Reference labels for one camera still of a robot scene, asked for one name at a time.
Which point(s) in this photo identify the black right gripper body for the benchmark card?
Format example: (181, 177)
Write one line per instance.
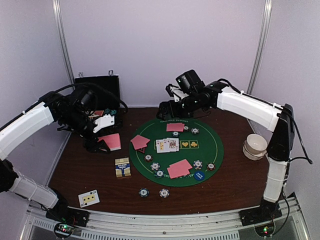
(183, 111)

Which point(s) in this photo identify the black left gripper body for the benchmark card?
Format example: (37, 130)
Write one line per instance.
(87, 142)

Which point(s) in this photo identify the face-down cards top mat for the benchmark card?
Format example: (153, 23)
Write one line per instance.
(175, 127)

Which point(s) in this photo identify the pink playing cards pile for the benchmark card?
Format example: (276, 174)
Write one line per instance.
(113, 141)

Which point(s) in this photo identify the face-up community card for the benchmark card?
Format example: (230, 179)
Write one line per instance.
(160, 146)
(166, 145)
(174, 144)

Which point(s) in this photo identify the dealt card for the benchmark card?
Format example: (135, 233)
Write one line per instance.
(136, 142)
(144, 142)

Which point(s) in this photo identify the blue beige chip mat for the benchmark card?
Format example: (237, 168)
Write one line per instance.
(197, 164)
(155, 166)

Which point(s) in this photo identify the face-down card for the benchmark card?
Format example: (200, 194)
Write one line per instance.
(176, 172)
(183, 164)

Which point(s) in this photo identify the blue green chip mat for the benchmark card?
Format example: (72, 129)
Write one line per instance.
(159, 173)

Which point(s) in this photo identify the blue small blind button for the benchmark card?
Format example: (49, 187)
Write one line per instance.
(199, 175)

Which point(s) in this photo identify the blue beige 10 chip stack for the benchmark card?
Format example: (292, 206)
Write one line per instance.
(164, 193)

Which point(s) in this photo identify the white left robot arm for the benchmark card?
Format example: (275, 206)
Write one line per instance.
(51, 107)

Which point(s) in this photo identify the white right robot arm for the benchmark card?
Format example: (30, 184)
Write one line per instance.
(278, 119)

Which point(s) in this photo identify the boxed playing card deck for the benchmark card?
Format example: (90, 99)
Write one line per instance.
(97, 113)

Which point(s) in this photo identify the teal blue chip stack in case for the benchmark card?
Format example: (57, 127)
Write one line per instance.
(111, 112)

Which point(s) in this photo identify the open card deck box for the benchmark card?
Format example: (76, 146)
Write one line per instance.
(122, 167)

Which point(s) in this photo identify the green round poker mat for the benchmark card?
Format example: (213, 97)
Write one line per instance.
(206, 146)

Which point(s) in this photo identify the black poker chip case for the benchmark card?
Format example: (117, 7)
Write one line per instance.
(110, 82)

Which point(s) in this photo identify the blue green 50 chip stack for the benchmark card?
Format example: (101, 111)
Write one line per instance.
(143, 192)

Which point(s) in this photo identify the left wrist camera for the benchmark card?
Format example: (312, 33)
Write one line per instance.
(103, 122)

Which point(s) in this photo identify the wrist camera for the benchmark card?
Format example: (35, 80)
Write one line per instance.
(189, 84)
(103, 122)

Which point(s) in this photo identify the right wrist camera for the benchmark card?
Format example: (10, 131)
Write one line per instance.
(189, 84)

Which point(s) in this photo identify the aluminium front rail base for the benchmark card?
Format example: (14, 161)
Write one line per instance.
(223, 225)

